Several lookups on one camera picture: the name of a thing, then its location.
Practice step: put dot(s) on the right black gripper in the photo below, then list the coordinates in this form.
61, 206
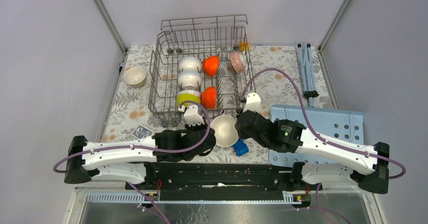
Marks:
242, 133

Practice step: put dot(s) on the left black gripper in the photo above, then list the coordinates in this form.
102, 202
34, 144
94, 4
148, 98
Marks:
202, 127

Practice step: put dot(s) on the beige bowl with leaf pattern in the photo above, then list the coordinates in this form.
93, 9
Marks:
225, 133

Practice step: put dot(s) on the plain beige bowl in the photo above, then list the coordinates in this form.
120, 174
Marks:
135, 76

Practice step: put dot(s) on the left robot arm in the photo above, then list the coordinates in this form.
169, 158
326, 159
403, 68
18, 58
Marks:
124, 161

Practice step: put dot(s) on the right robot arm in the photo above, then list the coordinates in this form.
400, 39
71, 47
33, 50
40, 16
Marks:
365, 166

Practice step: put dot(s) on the blue toy car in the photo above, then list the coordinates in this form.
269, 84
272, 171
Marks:
240, 147

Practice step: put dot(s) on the yellow-green bowl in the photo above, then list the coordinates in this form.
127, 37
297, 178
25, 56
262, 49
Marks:
187, 95

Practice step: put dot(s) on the orange bowl front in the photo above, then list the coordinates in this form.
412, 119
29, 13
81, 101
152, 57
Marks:
209, 97

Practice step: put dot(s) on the orange bowl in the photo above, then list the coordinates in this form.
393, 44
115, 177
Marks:
211, 65
209, 97

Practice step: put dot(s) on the white ribbed bowl middle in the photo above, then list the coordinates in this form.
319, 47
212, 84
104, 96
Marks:
189, 80

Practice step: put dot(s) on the white ribbed bowl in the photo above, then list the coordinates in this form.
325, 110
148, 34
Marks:
189, 80
189, 64

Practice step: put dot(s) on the floral patterned table mat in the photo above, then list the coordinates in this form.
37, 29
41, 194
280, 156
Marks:
130, 105

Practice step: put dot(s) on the pink patterned bowl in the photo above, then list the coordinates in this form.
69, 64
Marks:
237, 61

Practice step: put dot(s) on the white ribbed bowl rear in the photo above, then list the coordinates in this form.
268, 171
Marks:
189, 64

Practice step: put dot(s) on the orange bowl rear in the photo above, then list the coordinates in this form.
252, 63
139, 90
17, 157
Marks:
211, 65

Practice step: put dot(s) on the yellow rubber duck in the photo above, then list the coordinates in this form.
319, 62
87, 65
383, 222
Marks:
244, 46

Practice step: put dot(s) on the blue folded metal stand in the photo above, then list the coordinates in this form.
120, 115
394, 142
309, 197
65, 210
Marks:
307, 72

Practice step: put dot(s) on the light blue perforated board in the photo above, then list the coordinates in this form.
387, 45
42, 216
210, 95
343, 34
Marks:
341, 124

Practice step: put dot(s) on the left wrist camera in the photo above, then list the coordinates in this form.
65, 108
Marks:
192, 115

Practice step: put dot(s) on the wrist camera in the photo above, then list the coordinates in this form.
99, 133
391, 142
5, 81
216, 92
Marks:
192, 115
252, 102

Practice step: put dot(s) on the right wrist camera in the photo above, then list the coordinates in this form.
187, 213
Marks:
252, 102

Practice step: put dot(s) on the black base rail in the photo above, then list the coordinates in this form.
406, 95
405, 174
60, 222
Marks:
220, 181

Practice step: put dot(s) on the grey wire dish rack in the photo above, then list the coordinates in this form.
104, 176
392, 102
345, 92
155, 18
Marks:
195, 54

